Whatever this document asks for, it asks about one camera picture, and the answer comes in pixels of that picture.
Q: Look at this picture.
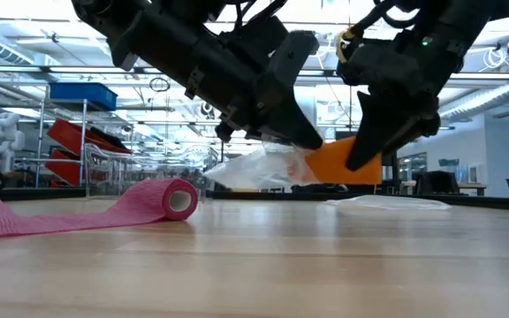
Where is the clear plastic container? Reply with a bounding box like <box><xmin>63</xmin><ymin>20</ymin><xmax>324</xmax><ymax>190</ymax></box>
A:
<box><xmin>84</xmin><ymin>141</ymin><xmax>220</xmax><ymax>199</ymax></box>

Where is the long ceiling light bar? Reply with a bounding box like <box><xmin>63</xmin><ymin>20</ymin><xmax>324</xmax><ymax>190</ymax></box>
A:
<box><xmin>0</xmin><ymin>64</ymin><xmax>509</xmax><ymax>81</ymax></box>

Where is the yellow cable tag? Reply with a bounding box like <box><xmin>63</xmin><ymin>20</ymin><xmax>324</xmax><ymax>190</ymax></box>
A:
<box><xmin>335</xmin><ymin>28</ymin><xmax>358</xmax><ymax>64</ymax></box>

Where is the black cable loop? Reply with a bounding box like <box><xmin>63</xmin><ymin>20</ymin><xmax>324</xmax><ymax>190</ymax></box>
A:
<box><xmin>148</xmin><ymin>77</ymin><xmax>171</xmax><ymax>93</ymax></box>

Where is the small red storage bin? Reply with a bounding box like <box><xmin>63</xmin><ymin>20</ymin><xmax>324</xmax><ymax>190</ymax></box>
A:
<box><xmin>44</xmin><ymin>148</ymin><xmax>84</xmax><ymax>186</ymax></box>

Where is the black monitor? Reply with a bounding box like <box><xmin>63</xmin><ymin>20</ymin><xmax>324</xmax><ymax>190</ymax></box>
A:
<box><xmin>381</xmin><ymin>149</ymin><xmax>399</xmax><ymax>183</ymax></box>

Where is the black office chair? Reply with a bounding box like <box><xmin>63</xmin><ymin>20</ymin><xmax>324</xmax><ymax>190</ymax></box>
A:
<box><xmin>414</xmin><ymin>170</ymin><xmax>463</xmax><ymax>196</ymax></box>

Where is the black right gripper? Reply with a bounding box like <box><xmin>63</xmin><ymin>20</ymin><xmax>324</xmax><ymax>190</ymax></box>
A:
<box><xmin>336</xmin><ymin>28</ymin><xmax>464</xmax><ymax>173</ymax></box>

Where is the blue storage bin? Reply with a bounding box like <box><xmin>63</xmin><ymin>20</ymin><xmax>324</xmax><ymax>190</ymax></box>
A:
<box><xmin>49</xmin><ymin>82</ymin><xmax>118</xmax><ymax>112</ymax></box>

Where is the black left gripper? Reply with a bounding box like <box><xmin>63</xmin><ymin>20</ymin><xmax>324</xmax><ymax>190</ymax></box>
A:
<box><xmin>183</xmin><ymin>16</ymin><xmax>325</xmax><ymax>151</ymax></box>

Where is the orange elastic bandage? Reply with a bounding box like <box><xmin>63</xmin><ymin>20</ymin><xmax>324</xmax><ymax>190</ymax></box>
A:
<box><xmin>305</xmin><ymin>135</ymin><xmax>384</xmax><ymax>186</ymax></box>

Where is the large red storage bin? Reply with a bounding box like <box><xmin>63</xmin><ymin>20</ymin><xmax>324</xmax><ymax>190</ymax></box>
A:
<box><xmin>46</xmin><ymin>117</ymin><xmax>133</xmax><ymax>156</ymax></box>

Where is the wooden desk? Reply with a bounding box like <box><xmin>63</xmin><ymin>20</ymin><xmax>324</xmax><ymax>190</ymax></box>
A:
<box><xmin>457</xmin><ymin>183</ymin><xmax>490</xmax><ymax>198</ymax></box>

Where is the metal shelf rack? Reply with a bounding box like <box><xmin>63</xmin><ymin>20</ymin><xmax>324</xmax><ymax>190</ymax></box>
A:
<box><xmin>15</xmin><ymin>83</ymin><xmax>176</xmax><ymax>191</ymax></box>

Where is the pink elastic bandage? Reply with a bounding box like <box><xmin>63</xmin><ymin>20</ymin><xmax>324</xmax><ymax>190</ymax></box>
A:
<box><xmin>0</xmin><ymin>178</ymin><xmax>200</xmax><ymax>242</ymax></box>

